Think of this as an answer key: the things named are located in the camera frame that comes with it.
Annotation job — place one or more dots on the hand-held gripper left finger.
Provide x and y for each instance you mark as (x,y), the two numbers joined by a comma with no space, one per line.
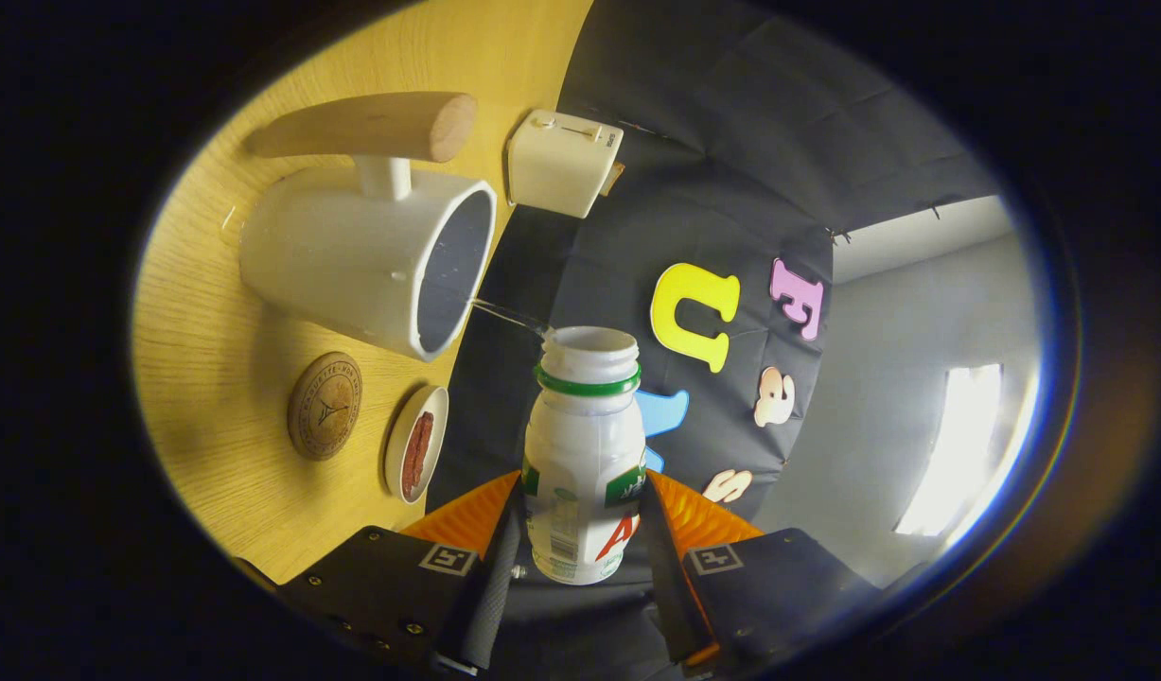
(493,596)

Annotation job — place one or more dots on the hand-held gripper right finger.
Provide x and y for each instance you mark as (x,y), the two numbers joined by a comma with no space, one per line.
(670,596)

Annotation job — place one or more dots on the white juice bottle green label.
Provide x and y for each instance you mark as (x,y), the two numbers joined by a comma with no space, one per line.
(580,445)

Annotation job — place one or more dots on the round wooden coaster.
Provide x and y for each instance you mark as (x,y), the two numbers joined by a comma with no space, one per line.
(325,407)

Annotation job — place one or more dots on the clear juice stream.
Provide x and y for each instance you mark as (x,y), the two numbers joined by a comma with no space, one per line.
(511,316)

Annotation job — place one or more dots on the reddish brown meat patty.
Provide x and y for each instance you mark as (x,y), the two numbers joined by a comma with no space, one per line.
(417,454)

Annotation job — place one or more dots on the white round plate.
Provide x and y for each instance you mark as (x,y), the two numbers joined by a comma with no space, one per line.
(433,416)

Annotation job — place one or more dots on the bright ceiling light panel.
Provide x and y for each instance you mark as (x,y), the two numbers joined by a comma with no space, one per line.
(954,445)

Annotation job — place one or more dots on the wooden table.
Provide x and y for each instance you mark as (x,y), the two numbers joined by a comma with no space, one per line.
(220,378)

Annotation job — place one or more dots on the toast slice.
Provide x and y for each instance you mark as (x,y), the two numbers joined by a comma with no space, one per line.
(614,178)

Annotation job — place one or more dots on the cream toaster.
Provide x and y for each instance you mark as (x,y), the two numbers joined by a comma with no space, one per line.
(556,165)

